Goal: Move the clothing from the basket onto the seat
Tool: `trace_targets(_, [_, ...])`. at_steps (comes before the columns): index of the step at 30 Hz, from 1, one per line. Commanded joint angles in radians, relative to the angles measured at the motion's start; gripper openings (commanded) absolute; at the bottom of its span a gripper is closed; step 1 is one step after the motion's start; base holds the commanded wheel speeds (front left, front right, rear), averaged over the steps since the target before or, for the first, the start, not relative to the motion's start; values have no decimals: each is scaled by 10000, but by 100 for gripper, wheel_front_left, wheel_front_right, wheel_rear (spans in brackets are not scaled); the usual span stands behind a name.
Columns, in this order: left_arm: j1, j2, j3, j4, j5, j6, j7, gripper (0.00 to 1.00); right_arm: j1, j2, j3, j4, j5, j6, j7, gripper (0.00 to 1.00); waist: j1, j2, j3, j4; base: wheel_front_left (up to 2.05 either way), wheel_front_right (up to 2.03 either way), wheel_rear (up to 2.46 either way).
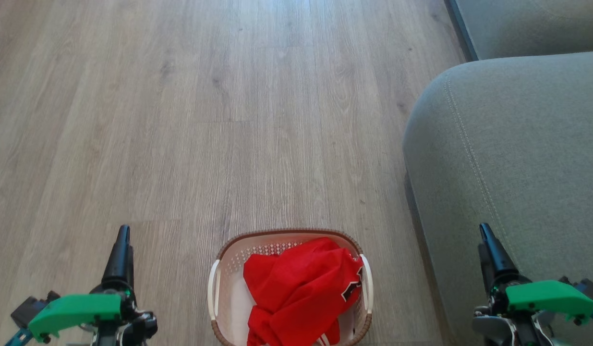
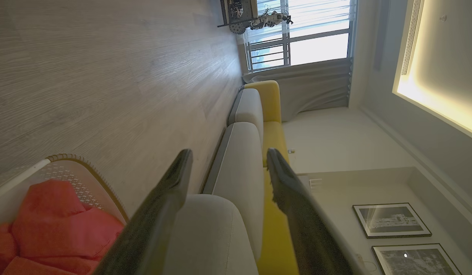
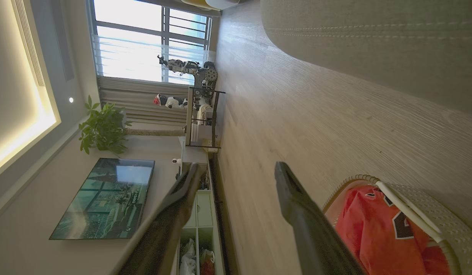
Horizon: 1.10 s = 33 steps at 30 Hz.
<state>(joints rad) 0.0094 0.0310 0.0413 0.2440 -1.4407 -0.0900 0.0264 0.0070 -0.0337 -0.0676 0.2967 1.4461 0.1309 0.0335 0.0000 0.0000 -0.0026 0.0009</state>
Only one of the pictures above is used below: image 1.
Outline green and dark left gripper body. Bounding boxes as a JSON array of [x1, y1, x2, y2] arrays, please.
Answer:
[[11, 284, 158, 346]]

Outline green and dark right gripper body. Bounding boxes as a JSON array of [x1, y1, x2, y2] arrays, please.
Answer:
[[472, 276, 593, 346]]

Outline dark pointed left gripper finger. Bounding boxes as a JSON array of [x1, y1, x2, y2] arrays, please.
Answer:
[[101, 225, 134, 291]]

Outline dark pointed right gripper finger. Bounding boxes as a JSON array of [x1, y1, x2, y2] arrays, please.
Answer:
[[478, 223, 531, 294]]

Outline red garment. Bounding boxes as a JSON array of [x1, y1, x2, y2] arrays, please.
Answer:
[[242, 236, 365, 346]]

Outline grey fabric sofa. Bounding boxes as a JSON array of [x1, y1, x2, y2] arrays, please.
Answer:
[[403, 0, 593, 346]]

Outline white laundry basket brown rim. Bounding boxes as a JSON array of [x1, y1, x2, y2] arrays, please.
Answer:
[[207, 228, 375, 346]]

